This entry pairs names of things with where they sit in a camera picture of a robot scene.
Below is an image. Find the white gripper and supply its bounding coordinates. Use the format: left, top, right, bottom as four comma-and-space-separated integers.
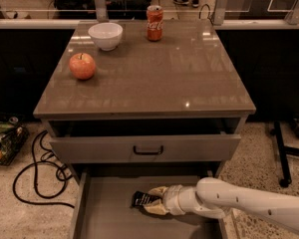
144, 185, 198, 216

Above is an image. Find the black rxbar chocolate bar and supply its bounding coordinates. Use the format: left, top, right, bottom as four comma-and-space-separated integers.
132, 191, 158, 207

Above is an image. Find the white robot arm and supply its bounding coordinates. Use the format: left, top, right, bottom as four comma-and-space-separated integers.
144, 177, 299, 235

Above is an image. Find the grey open middle drawer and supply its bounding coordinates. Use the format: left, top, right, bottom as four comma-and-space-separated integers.
69, 172, 224, 239

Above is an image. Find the grey drawer cabinet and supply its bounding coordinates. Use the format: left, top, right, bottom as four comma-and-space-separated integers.
33, 19, 257, 239

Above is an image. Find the grey top drawer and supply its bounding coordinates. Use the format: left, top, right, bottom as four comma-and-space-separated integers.
51, 119, 241, 163

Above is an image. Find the black stand leg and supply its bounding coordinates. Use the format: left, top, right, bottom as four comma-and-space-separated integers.
270, 121, 299, 188

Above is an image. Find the red apple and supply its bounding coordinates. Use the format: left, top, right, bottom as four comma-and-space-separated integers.
69, 53, 96, 80

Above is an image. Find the white ceramic bowl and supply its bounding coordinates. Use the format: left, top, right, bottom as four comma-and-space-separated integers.
88, 22, 123, 51

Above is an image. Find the red coca-cola can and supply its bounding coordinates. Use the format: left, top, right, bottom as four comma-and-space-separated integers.
147, 5, 163, 41

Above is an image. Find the black office chair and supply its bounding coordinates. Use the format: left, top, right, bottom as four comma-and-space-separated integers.
54, 0, 89, 19

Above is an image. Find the black drawer handle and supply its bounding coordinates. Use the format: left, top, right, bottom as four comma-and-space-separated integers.
133, 144, 164, 156

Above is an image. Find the black wire basket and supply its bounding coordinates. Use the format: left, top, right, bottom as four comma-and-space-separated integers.
0, 117, 29, 165

